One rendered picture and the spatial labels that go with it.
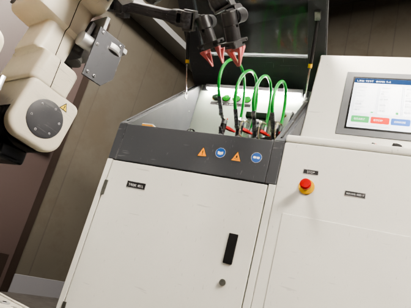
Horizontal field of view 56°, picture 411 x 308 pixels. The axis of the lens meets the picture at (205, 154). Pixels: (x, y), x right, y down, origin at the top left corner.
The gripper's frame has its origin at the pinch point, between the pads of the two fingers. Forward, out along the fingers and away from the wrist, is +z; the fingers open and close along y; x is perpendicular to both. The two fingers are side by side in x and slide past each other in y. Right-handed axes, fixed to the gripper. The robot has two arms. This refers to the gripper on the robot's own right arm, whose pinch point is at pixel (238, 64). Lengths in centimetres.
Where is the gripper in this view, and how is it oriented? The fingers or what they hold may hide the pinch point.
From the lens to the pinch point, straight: 155.1
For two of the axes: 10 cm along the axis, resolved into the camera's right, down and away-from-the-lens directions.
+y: 5.5, -4.1, 7.2
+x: -8.0, -0.3, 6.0
